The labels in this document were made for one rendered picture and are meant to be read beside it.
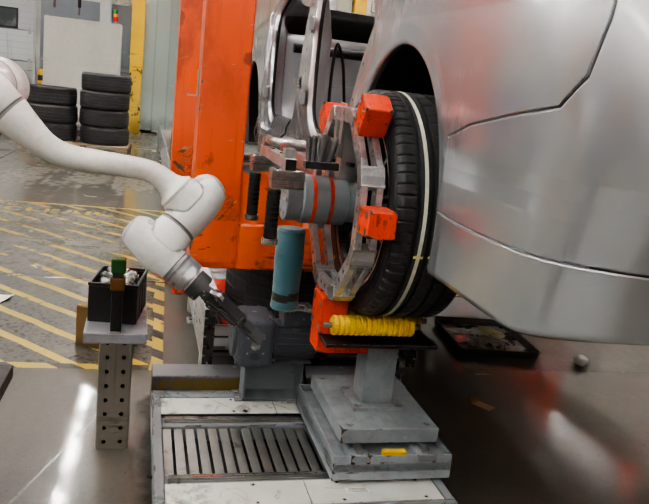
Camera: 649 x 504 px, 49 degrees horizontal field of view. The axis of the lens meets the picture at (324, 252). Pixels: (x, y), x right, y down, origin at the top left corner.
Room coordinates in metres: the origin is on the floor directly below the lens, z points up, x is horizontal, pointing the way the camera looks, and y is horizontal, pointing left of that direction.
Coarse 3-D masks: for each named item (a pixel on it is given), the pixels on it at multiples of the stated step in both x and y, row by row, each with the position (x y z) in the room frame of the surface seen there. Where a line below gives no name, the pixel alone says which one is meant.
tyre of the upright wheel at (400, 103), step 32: (416, 96) 2.06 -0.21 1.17; (416, 128) 1.90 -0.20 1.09; (416, 160) 1.84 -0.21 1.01; (416, 192) 1.81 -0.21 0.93; (416, 224) 1.81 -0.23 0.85; (384, 256) 1.84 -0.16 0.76; (416, 256) 1.81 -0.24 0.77; (384, 288) 1.84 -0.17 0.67; (416, 288) 1.86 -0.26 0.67; (448, 288) 1.88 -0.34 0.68
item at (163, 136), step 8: (160, 128) 10.73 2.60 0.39; (160, 136) 10.16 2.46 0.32; (168, 136) 10.94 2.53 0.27; (160, 144) 9.95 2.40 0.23; (168, 144) 9.64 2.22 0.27; (160, 152) 9.68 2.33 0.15; (168, 152) 7.95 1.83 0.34; (160, 160) 9.94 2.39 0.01; (168, 160) 6.85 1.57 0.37; (168, 168) 6.68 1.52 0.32
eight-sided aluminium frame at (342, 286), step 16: (336, 112) 2.14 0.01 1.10; (352, 112) 1.97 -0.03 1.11; (352, 128) 1.96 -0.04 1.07; (368, 144) 1.95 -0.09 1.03; (368, 176) 1.83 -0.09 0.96; (384, 176) 1.84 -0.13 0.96; (320, 224) 2.31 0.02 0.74; (352, 240) 1.85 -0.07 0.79; (368, 240) 1.86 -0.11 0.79; (320, 256) 2.21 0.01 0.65; (352, 256) 1.83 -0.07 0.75; (368, 256) 1.83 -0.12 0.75; (320, 272) 2.13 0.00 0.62; (336, 272) 2.15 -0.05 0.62; (352, 272) 1.87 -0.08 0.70; (336, 288) 1.94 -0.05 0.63; (352, 288) 1.94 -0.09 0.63
